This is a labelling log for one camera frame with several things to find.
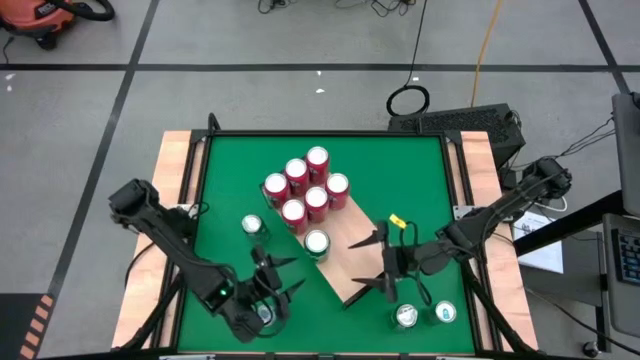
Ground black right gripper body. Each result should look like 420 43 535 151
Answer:
376 219 425 306

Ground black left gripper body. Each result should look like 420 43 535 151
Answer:
233 243 293 322

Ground green Sprite can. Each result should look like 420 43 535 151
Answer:
303 228 332 265
241 213 271 246
389 302 420 332

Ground red Fanta can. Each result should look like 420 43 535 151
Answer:
304 145 331 185
324 172 351 211
303 185 330 224
263 172 292 210
280 198 309 236
283 157 311 197

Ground wooden board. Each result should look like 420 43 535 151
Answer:
259 182 396 309

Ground slim green can blue tab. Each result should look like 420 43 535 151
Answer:
424 299 458 326
254 302 277 326

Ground green table mat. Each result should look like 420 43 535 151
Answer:
177 135 476 354

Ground white paper sheet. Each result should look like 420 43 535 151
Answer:
512 209 565 275

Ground black computer case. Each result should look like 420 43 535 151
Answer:
388 102 527 169

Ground grey keyboard tray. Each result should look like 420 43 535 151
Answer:
602 213 640 339

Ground black keyboard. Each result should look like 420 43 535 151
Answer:
610 228 640 287

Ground black mat orange stripes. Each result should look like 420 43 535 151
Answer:
0 292 56 360

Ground grey monitor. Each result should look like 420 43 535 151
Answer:
612 92 640 219

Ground orange shop vacuum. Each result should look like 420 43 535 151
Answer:
0 0 76 50

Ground black aluminium rig frame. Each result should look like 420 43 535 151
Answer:
112 112 541 360

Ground black coiled cable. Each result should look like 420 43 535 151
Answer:
385 0 431 117

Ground white cable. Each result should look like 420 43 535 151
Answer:
537 194 570 214

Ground black desk frame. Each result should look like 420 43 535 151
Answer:
513 189 626 257

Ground orange extension cable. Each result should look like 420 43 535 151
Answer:
469 0 504 109

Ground black cable bundle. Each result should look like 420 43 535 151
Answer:
509 114 616 171

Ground black floor cable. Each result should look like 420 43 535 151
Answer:
257 0 301 15
334 0 419 19

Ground black vacuum hose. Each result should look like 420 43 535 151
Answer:
52 0 116 22

